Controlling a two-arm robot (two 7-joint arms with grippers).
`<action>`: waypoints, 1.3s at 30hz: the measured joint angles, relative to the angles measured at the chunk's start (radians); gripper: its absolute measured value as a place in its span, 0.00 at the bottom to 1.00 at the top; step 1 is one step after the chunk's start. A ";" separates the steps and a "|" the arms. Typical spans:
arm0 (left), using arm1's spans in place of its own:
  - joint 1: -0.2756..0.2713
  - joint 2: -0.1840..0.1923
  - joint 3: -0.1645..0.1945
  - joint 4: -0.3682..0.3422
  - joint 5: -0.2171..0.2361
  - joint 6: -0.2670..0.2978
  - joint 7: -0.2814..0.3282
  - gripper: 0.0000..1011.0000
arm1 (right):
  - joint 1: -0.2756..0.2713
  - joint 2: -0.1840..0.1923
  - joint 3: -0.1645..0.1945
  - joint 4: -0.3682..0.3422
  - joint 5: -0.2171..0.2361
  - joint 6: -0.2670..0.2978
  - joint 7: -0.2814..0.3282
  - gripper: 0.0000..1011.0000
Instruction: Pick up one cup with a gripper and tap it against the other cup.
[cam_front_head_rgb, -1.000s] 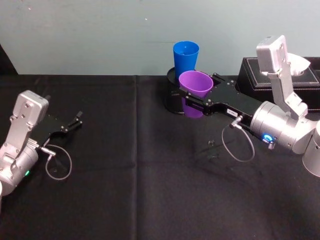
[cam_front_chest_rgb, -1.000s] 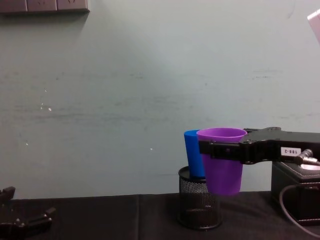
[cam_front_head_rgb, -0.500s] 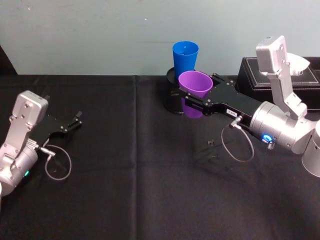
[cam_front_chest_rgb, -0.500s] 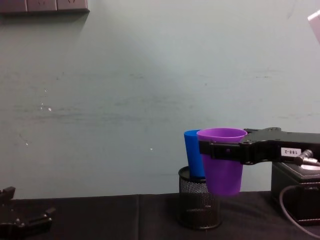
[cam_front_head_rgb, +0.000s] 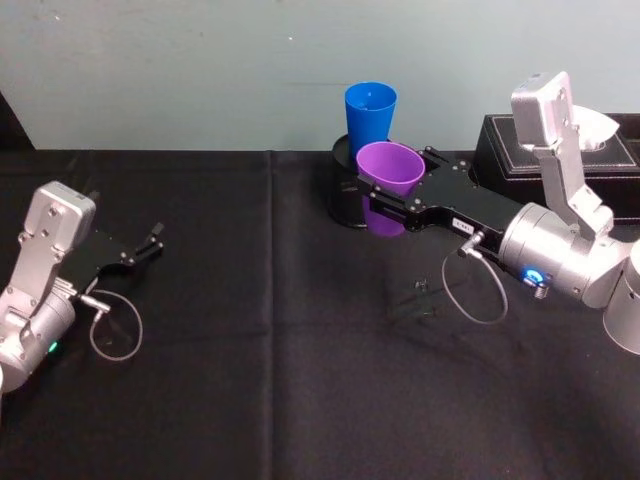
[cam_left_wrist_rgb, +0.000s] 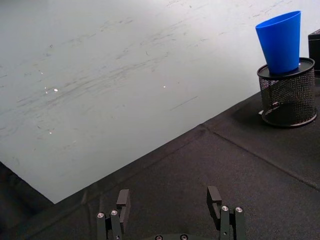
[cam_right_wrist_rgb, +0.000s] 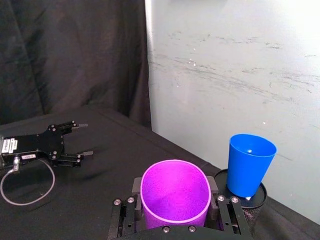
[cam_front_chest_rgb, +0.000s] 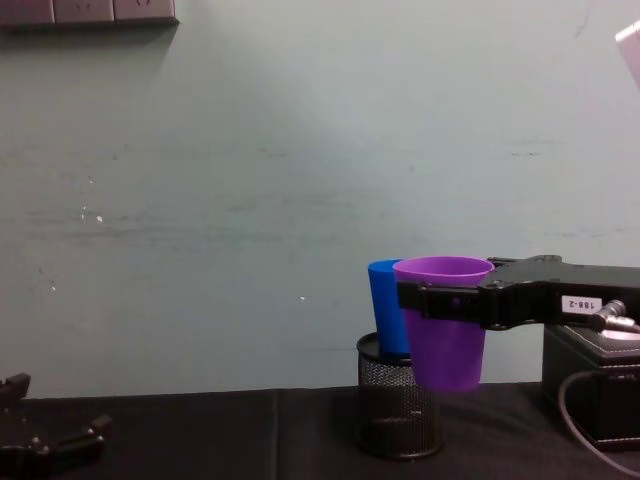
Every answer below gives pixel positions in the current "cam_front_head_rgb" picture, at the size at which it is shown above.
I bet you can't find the right gripper's thin grey cable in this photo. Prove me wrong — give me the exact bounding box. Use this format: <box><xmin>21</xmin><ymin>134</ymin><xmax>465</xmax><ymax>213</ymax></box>
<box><xmin>441</xmin><ymin>231</ymin><xmax>510</xmax><ymax>327</ymax></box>

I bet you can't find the white tissue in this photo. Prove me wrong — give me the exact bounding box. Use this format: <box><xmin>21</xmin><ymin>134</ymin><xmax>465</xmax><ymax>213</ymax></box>
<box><xmin>568</xmin><ymin>103</ymin><xmax>620</xmax><ymax>152</ymax></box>

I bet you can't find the left gripper's thin grey cable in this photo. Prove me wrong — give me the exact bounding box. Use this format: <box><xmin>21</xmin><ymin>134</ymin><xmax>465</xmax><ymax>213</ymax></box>
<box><xmin>74</xmin><ymin>289</ymin><xmax>145</xmax><ymax>361</ymax></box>

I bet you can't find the small clear plastic piece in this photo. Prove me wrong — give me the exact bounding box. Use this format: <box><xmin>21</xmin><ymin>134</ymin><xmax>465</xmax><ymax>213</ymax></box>
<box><xmin>384</xmin><ymin>272</ymin><xmax>437</xmax><ymax>321</ymax></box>

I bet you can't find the blue plastic cup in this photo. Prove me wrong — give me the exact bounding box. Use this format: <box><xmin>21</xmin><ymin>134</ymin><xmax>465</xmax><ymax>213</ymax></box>
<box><xmin>344</xmin><ymin>81</ymin><xmax>400</xmax><ymax>159</ymax></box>

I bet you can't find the black table cloth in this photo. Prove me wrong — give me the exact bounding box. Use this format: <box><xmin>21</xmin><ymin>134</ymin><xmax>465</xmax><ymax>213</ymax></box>
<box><xmin>0</xmin><ymin>148</ymin><xmax>640</xmax><ymax>480</ymax></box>

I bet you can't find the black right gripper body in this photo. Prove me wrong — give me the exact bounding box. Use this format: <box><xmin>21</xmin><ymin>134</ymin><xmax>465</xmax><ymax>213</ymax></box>
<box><xmin>404</xmin><ymin>156</ymin><xmax>521</xmax><ymax>252</ymax></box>

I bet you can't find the glossy black round cup holder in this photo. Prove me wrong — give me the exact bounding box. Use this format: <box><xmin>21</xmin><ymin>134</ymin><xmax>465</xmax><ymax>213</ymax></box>
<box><xmin>326</xmin><ymin>133</ymin><xmax>432</xmax><ymax>232</ymax></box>

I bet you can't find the purple plastic cup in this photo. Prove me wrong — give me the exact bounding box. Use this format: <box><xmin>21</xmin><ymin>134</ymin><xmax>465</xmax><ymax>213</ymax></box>
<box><xmin>355</xmin><ymin>141</ymin><xmax>427</xmax><ymax>238</ymax></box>

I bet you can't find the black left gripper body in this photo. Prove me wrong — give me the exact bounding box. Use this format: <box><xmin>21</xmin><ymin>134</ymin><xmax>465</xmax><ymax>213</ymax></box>
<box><xmin>60</xmin><ymin>232</ymin><xmax>146</xmax><ymax>295</ymax></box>

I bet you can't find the gripper's thin grey cable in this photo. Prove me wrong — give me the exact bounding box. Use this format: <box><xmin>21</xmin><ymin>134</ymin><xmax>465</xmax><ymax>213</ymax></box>
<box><xmin>74</xmin><ymin>289</ymin><xmax>145</xmax><ymax>361</ymax></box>
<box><xmin>441</xmin><ymin>231</ymin><xmax>510</xmax><ymax>327</ymax></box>

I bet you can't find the black stitched tissue box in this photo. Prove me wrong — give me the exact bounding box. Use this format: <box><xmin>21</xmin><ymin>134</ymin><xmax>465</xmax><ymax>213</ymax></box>
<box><xmin>471</xmin><ymin>113</ymin><xmax>640</xmax><ymax>225</ymax></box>

